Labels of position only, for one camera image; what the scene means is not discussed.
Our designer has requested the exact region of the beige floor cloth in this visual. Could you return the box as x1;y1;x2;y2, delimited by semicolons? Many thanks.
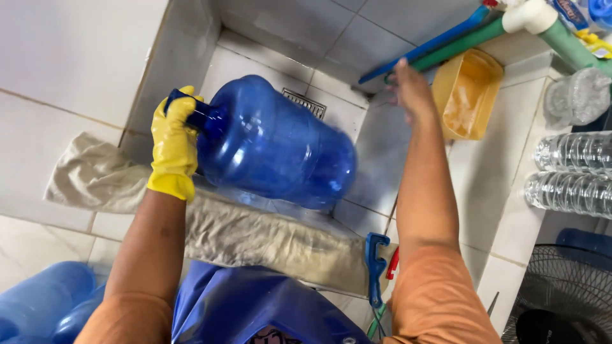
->
44;132;398;298

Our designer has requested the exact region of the yellow plastic tub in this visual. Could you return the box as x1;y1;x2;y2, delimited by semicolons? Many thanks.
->
431;48;505;141

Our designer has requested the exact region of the metal floor drain grate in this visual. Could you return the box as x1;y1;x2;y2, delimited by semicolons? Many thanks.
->
281;87;328;119

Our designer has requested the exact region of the large blue water jug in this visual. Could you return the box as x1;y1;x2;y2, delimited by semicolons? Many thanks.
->
50;284;107;344
556;227;612;261
0;261;97;344
164;74;359;211

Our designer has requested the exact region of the orange shirt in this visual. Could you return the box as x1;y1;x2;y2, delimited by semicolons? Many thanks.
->
74;245;504;344

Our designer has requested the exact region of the blue round lid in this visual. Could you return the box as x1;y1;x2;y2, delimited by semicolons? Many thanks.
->
587;0;612;30

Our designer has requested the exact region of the green hose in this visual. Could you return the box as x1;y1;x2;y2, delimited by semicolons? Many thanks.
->
366;303;387;341

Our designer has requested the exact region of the blue plastic apron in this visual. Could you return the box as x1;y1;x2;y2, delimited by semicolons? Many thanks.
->
171;260;373;344

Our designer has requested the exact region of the blue plastic cap opener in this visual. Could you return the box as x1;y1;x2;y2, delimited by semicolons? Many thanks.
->
364;232;391;309

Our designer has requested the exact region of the yellow packet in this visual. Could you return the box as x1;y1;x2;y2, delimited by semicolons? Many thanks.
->
573;29;612;60

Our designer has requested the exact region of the blue labelled bottle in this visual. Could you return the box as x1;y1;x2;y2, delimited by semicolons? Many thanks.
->
549;0;590;31

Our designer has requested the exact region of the blue pipe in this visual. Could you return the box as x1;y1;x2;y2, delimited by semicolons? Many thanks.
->
358;4;492;85

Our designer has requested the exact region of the person's left hand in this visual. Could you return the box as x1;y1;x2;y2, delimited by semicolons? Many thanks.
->
147;86;205;202

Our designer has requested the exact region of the person's right hand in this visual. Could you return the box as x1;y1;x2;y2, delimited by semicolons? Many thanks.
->
386;57;440;126

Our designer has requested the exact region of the red plastic tool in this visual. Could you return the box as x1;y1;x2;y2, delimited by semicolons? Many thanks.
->
385;247;400;281

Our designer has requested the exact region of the black electric fan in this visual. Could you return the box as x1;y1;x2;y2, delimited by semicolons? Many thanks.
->
500;244;612;344

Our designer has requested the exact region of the green water pipe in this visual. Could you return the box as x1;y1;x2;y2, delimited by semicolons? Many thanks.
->
410;17;612;80

